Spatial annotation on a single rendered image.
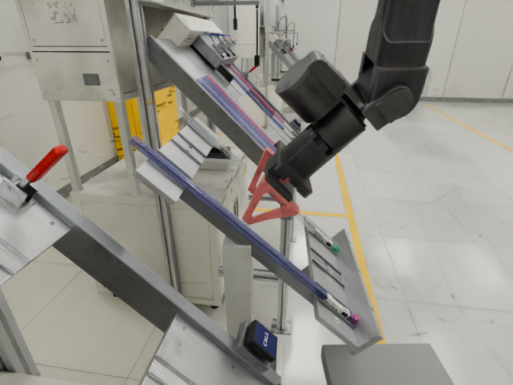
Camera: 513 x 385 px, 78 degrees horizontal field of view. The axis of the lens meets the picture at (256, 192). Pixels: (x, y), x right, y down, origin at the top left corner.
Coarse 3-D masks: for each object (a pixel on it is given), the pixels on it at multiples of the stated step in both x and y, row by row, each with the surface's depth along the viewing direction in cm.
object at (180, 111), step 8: (184, 112) 67; (192, 120) 67; (200, 128) 68; (208, 136) 69; (216, 144) 69; (224, 152) 70; (232, 160) 71; (240, 160) 72; (240, 168) 71; (248, 168) 72; (296, 216) 76; (304, 224) 76; (312, 232) 77; (336, 248) 79
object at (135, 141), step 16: (144, 144) 47; (160, 160) 47; (176, 176) 48; (192, 192) 49; (224, 208) 51; (240, 224) 52; (256, 240) 52; (272, 256) 53; (320, 288) 57; (352, 320) 59
